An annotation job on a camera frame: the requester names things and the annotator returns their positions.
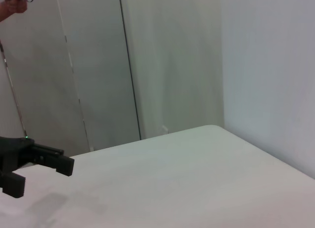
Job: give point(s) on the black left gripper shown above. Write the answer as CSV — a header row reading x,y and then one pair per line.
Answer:
x,y
12,151

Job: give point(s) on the bare person hand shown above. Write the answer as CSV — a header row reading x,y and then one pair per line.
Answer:
x,y
14,7

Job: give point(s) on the thin grey metal pole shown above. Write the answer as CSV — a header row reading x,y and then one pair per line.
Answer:
x,y
14,95

